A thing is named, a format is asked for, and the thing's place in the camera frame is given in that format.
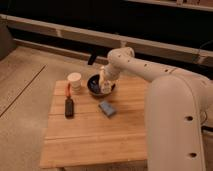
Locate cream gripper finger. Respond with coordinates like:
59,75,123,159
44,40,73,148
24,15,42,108
99,66,105,86

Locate small white bottle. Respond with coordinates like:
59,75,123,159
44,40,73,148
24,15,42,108
100,81,111,94

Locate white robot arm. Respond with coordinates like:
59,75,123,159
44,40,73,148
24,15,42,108
101,47,213,171

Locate dark ceramic bowl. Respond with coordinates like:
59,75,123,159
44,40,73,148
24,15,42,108
87,74,107,97

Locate white paper cup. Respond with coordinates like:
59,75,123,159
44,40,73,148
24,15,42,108
67,72,82,92

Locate blue sponge block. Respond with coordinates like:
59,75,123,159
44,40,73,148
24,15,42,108
99,101,116,117

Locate wooden table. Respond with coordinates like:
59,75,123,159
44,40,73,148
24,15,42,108
40,77,148,168

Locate black brush orange handle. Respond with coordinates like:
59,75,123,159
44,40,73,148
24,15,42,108
65,84,74,118

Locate black floor cables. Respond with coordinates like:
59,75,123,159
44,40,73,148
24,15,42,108
199,109,213,134

